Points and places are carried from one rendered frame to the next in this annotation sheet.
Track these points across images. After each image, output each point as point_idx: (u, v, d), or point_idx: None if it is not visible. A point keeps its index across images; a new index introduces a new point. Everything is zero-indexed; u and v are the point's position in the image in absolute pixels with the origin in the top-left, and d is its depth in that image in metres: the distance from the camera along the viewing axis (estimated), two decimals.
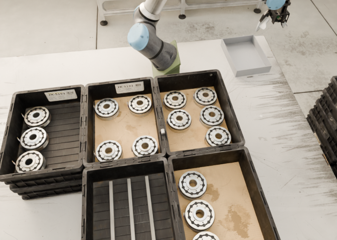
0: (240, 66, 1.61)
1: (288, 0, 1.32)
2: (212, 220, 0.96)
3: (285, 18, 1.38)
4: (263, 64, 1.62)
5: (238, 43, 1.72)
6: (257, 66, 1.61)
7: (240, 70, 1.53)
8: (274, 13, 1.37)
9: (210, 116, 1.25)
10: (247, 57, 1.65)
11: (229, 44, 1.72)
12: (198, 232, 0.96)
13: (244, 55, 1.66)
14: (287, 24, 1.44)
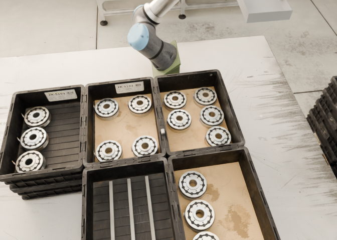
0: (255, 11, 1.33)
1: None
2: (212, 220, 0.96)
3: None
4: (282, 10, 1.33)
5: None
6: None
7: (253, 12, 1.25)
8: None
9: (210, 116, 1.25)
10: (264, 3, 1.37)
11: None
12: (198, 232, 0.96)
13: (260, 1, 1.38)
14: None
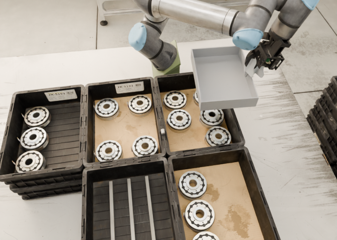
0: (212, 93, 1.05)
1: (288, 39, 0.89)
2: (212, 220, 0.96)
3: (276, 65, 0.95)
4: (248, 92, 1.04)
5: (218, 56, 1.16)
6: (237, 95, 1.04)
7: (206, 101, 0.97)
8: (263, 53, 0.93)
9: (210, 116, 1.25)
10: (226, 80, 1.08)
11: (203, 57, 1.16)
12: (198, 232, 0.96)
13: (222, 77, 1.09)
14: (264, 75, 1.01)
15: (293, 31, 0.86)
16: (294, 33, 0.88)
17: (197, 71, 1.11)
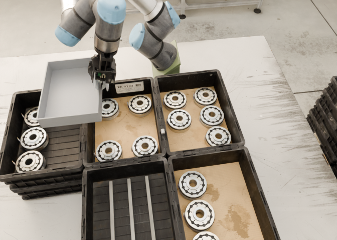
0: (61, 108, 1.00)
1: (111, 53, 0.84)
2: (212, 220, 0.96)
3: (111, 78, 0.90)
4: None
5: (80, 68, 1.11)
6: (86, 110, 0.99)
7: (42, 118, 0.92)
8: (93, 68, 0.88)
9: (210, 116, 1.25)
10: (80, 93, 1.04)
11: (64, 70, 1.11)
12: (198, 232, 0.96)
13: (76, 90, 1.04)
14: (108, 89, 0.96)
15: (109, 44, 0.81)
16: (116, 46, 0.83)
17: (53, 85, 1.06)
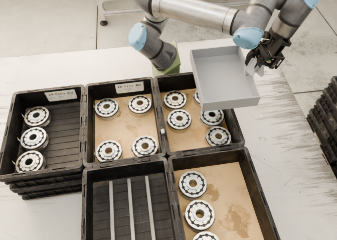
0: (213, 93, 1.04)
1: (288, 38, 0.89)
2: (212, 220, 0.96)
3: (277, 64, 0.95)
4: (249, 92, 1.04)
5: (217, 56, 1.15)
6: (239, 95, 1.03)
7: (208, 102, 0.96)
8: (264, 52, 0.92)
9: (210, 116, 1.25)
10: (227, 79, 1.08)
11: (202, 58, 1.15)
12: (198, 232, 0.96)
13: (222, 77, 1.09)
14: (264, 74, 1.01)
15: (293, 30, 0.85)
16: (295, 32, 0.88)
17: (197, 72, 1.11)
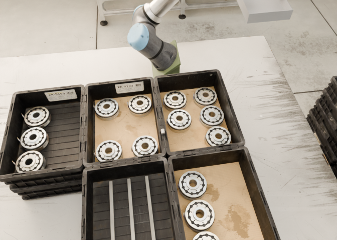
0: (255, 11, 1.33)
1: None
2: (212, 220, 0.96)
3: None
4: (283, 10, 1.33)
5: None
6: None
7: (253, 13, 1.25)
8: None
9: (210, 116, 1.25)
10: (264, 3, 1.37)
11: None
12: (198, 232, 0.96)
13: (260, 1, 1.38)
14: None
15: None
16: None
17: None
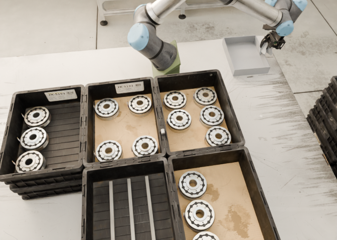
0: (239, 65, 1.61)
1: None
2: (212, 220, 0.96)
3: (280, 45, 1.52)
4: (262, 65, 1.61)
5: (240, 42, 1.72)
6: (256, 67, 1.60)
7: (237, 69, 1.53)
8: (272, 38, 1.50)
9: (210, 116, 1.25)
10: (247, 57, 1.65)
11: (230, 43, 1.72)
12: (198, 232, 0.96)
13: (244, 55, 1.66)
14: (272, 53, 1.58)
15: None
16: None
17: None
